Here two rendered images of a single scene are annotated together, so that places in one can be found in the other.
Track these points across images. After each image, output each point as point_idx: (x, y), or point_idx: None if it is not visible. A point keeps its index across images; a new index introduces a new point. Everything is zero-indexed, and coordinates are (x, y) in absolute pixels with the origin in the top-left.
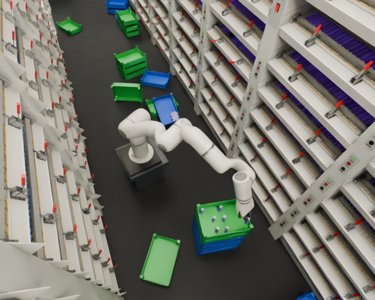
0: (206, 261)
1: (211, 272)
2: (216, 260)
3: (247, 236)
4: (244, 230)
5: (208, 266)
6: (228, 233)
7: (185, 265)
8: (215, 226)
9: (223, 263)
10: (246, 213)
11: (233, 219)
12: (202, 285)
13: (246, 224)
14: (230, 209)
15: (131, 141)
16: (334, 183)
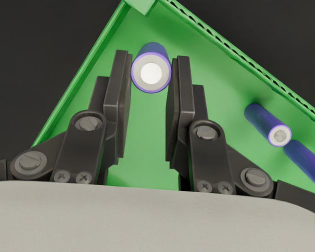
0: (251, 56)
1: (270, 21)
2: (227, 31)
3: (84, 1)
4: (193, 18)
5: (262, 39)
6: (298, 95)
7: (303, 94)
8: (268, 168)
9: (220, 7)
10: (240, 217)
11: (161, 121)
12: None
13: (120, 34)
14: (122, 173)
15: None
16: None
